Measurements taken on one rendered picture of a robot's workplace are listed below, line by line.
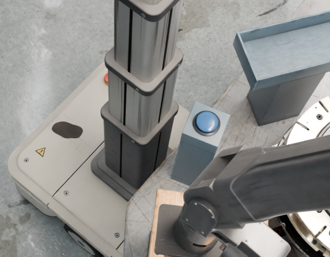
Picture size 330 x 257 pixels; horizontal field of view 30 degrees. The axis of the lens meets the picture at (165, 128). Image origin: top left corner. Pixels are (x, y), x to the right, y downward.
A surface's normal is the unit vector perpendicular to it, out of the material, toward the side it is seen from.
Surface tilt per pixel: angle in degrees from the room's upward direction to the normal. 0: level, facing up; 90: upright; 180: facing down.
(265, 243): 12
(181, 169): 90
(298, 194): 81
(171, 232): 1
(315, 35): 0
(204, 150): 90
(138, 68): 90
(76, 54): 0
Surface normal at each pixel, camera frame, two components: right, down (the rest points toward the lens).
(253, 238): 0.25, -0.46
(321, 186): -0.63, 0.57
